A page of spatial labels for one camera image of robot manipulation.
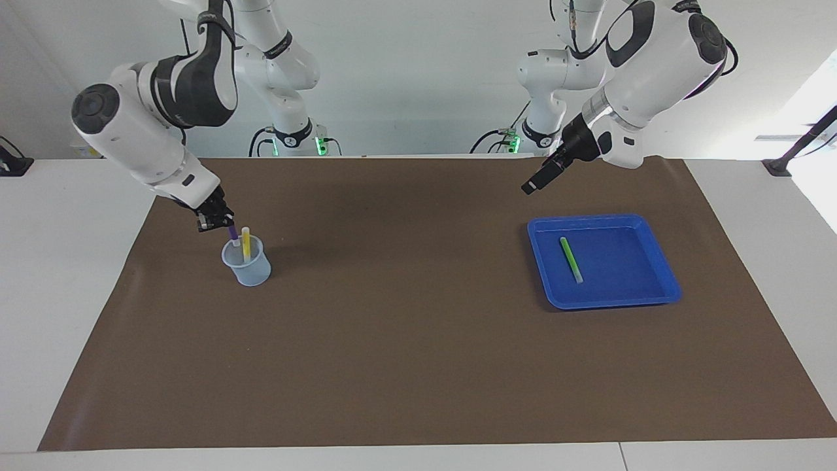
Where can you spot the brown table mat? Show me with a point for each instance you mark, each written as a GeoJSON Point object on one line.
{"type": "Point", "coordinates": [418, 360]}

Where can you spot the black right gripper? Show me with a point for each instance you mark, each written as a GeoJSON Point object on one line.
{"type": "Point", "coordinates": [212, 206]}

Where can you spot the blue plastic tray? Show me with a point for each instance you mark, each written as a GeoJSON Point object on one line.
{"type": "Point", "coordinates": [628, 288]}

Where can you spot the green pen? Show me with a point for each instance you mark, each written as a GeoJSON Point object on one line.
{"type": "Point", "coordinates": [571, 260]}

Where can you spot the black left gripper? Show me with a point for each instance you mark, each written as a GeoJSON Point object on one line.
{"type": "Point", "coordinates": [579, 144]}

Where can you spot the yellow pen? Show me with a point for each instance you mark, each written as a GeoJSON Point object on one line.
{"type": "Point", "coordinates": [246, 245]}

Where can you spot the black table clamp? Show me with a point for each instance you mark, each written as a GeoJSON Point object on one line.
{"type": "Point", "coordinates": [13, 167]}

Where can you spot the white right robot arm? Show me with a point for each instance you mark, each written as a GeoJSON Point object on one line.
{"type": "Point", "coordinates": [131, 124]}

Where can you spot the white power box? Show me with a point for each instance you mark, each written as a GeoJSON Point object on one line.
{"type": "Point", "coordinates": [85, 152]}

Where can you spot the black camera stand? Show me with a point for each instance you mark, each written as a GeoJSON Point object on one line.
{"type": "Point", "coordinates": [777, 167]}

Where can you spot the purple pen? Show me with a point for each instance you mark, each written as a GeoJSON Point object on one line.
{"type": "Point", "coordinates": [233, 237]}

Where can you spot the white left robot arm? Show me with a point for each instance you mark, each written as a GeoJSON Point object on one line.
{"type": "Point", "coordinates": [660, 59]}

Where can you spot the translucent plastic cup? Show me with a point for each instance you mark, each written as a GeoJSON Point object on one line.
{"type": "Point", "coordinates": [255, 278]}

